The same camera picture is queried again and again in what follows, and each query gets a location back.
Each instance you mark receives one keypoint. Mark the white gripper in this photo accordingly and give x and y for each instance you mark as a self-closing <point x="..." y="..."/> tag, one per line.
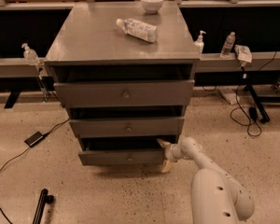
<point x="170" y="153"/>

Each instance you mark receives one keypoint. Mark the grey bottom drawer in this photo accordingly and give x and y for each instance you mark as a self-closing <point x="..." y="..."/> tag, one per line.
<point x="123" y="156"/>

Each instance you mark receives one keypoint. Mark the grey drawer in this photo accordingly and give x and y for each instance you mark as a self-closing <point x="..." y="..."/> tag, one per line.
<point x="91" y="128"/>
<point x="123" y="156"/>
<point x="138" y="93"/>

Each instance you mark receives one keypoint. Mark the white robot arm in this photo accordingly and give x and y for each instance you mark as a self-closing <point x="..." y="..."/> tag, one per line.
<point x="216" y="197"/>

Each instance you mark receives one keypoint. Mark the grey middle drawer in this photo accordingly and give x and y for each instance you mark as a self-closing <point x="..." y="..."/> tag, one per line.
<point x="91" y="128"/>

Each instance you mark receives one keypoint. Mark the grey top drawer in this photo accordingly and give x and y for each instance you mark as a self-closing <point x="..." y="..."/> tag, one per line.
<point x="138" y="93"/>

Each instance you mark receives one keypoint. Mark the grey drawer cabinet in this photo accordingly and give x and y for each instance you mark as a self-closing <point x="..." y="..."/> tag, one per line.
<point x="90" y="47"/>

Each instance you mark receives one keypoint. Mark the flat white paper pad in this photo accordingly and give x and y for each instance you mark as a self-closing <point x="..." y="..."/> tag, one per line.
<point x="229" y="95"/>

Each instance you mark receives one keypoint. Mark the black table leg right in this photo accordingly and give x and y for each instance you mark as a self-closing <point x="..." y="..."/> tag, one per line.
<point x="248" y="87"/>

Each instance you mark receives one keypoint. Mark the white pump sanitizer bottle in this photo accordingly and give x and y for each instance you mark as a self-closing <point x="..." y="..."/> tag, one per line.
<point x="199" y="42"/>

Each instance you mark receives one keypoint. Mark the white plastic bag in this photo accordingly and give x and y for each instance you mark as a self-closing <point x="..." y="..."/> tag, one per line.
<point x="243" y="53"/>

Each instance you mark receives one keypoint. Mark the lying clear water bottle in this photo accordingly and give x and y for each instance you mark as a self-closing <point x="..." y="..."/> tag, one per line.
<point x="138" y="29"/>

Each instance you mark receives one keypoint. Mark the black power adapter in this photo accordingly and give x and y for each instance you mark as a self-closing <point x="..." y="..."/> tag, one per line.
<point x="34" y="139"/>

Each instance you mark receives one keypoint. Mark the white bowl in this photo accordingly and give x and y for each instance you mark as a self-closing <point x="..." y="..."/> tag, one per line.
<point x="151" y="6"/>

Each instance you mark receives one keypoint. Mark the clear pump bottle left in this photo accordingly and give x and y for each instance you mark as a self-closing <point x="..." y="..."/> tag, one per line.
<point x="30" y="55"/>

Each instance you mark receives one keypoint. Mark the grey shelf rail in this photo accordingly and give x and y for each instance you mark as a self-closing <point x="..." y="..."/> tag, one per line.
<point x="209" y="63"/>

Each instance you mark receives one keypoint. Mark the black bracket left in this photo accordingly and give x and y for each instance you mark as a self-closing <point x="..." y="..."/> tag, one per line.
<point x="12" y="99"/>

